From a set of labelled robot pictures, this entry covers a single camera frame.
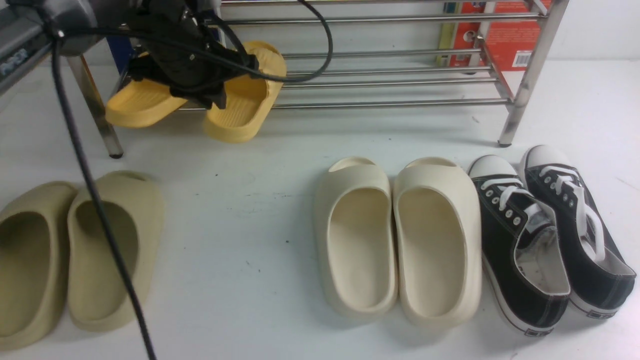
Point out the yellow rubber slipper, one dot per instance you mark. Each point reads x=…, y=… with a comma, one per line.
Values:
x=141, y=103
x=248, y=101

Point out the black canvas sneaker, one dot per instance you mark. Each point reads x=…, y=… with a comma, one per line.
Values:
x=521, y=251
x=599, y=277

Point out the right cream foam slide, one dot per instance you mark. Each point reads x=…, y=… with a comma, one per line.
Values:
x=439, y=243

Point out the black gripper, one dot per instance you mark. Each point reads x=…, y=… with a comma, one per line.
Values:
x=178, y=30

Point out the right black canvas sneaker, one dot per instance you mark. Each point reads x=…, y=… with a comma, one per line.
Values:
x=599, y=277

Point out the blue box behind rack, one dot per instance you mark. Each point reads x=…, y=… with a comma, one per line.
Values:
x=121, y=50

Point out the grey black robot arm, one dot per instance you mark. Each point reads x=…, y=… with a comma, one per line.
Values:
x=32, y=29

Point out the stainless steel shoe rack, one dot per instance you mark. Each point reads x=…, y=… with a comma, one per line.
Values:
x=548, y=15

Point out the left khaki foam slide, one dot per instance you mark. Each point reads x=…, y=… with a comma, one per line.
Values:
x=34, y=263

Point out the cream foam slide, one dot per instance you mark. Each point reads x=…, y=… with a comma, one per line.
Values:
x=439, y=243
x=352, y=221

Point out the left cream foam slide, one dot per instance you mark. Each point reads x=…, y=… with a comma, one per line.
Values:
x=352, y=221

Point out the red box behind rack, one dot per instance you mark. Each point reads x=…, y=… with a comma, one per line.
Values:
x=510, y=43

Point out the left black canvas sneaker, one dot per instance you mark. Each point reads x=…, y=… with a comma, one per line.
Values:
x=521, y=251

